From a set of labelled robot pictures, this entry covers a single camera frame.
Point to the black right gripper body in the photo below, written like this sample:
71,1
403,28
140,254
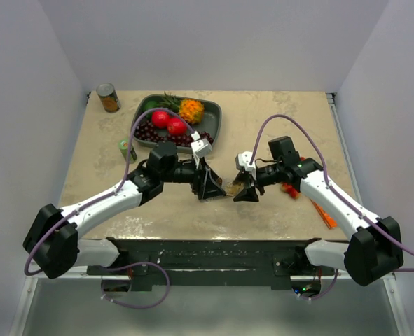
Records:
267,175

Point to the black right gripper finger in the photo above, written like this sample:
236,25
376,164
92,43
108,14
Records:
243,177
247,194

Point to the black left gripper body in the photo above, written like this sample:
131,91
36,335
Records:
185,173

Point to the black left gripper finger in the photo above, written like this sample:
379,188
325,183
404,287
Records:
200,178
213,188

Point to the clear pill bottle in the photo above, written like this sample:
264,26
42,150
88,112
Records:
232,188

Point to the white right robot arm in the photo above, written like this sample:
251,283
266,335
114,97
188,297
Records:
371,250

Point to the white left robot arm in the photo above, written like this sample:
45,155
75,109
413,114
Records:
54,241

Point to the red lychee fruit bunch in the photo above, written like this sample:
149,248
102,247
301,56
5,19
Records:
290,190

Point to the red toy apple right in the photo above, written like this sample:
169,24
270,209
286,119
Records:
176,127

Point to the red toy apple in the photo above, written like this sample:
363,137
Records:
176,127
160,119

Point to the dark purple grape bunch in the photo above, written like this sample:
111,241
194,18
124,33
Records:
147,131

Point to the red toy apple left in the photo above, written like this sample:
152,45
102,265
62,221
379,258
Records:
160,119

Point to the orange toy pineapple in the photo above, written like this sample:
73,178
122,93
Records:
191,110

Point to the grey-green plastic fruit tray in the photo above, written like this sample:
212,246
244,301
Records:
208,128

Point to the green lidded jar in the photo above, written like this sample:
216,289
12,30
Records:
128,152

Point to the green toy lime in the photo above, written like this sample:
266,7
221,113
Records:
150,106

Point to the orange snack box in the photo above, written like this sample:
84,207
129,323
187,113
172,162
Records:
329,222

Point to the tin can with orange label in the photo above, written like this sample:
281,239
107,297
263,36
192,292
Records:
108,97

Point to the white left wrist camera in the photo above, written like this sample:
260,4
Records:
201,148

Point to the black table front rail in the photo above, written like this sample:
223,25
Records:
264,263

